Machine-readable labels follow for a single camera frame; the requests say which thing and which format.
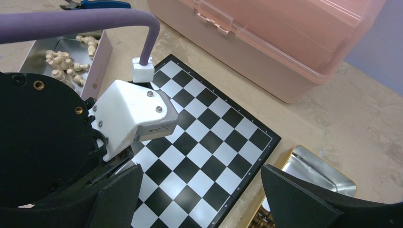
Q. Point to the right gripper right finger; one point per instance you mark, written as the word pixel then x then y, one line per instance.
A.
pixel 295 203

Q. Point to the dark wooden chess pieces pile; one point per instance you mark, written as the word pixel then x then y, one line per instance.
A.
pixel 264 220

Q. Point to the silver pink metal tin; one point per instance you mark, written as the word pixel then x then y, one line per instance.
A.
pixel 79 60

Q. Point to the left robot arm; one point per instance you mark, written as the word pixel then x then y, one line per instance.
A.
pixel 46 137

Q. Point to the blue handled cutting pliers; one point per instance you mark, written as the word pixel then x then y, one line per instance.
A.
pixel 95 4

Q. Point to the pink plastic storage box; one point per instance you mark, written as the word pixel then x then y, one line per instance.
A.
pixel 287 47

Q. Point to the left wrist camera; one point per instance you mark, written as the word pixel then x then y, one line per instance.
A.
pixel 128 112

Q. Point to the black white chess board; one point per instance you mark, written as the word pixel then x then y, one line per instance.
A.
pixel 194 177

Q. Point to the light wooden chess pieces pile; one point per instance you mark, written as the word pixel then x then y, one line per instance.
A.
pixel 65 69

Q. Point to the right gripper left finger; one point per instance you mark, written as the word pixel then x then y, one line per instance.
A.
pixel 110 203

